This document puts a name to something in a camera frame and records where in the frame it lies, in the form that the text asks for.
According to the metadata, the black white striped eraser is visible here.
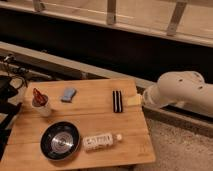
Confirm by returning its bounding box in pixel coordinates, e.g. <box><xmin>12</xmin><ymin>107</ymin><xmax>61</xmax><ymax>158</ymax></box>
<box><xmin>113</xmin><ymin>91</ymin><xmax>123</xmax><ymax>113</ymax></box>

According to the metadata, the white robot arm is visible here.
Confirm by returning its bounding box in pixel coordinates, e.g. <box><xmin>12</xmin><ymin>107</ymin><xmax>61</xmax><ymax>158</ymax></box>
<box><xmin>127</xmin><ymin>71</ymin><xmax>213</xmax><ymax>116</ymax></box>

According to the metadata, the white labelled plastic bottle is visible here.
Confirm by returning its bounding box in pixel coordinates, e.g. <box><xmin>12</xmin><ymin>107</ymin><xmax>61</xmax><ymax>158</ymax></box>
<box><xmin>82</xmin><ymin>133</ymin><xmax>123</xmax><ymax>151</ymax></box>

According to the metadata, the black metal bowl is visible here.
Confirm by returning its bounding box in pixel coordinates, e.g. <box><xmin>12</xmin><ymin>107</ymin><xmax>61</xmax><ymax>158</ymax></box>
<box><xmin>40</xmin><ymin>121</ymin><xmax>80</xmax><ymax>161</ymax></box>

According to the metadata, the white cup with red item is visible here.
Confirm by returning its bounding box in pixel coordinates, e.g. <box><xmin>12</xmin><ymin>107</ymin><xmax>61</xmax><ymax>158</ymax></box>
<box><xmin>32</xmin><ymin>88</ymin><xmax>51</xmax><ymax>117</ymax></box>

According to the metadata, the metal railing post right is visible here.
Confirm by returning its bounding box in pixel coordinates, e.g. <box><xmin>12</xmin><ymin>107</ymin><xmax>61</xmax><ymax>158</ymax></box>
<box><xmin>166</xmin><ymin>0</ymin><xmax>187</xmax><ymax>36</ymax></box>

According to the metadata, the metal railing post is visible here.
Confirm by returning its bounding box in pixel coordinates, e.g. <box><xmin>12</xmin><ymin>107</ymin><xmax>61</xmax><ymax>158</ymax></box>
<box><xmin>106</xmin><ymin>0</ymin><xmax>116</xmax><ymax>25</ymax></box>
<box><xmin>166</xmin><ymin>0</ymin><xmax>187</xmax><ymax>36</ymax></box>

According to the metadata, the metal railing post middle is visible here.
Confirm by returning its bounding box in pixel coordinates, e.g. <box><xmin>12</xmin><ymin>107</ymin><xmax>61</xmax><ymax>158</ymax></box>
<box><xmin>106</xmin><ymin>0</ymin><xmax>116</xmax><ymax>25</ymax></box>

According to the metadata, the black cables and equipment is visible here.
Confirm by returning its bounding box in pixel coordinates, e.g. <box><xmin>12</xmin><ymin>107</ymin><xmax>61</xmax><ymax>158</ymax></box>
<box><xmin>0</xmin><ymin>53</ymin><xmax>31</xmax><ymax>161</ymax></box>

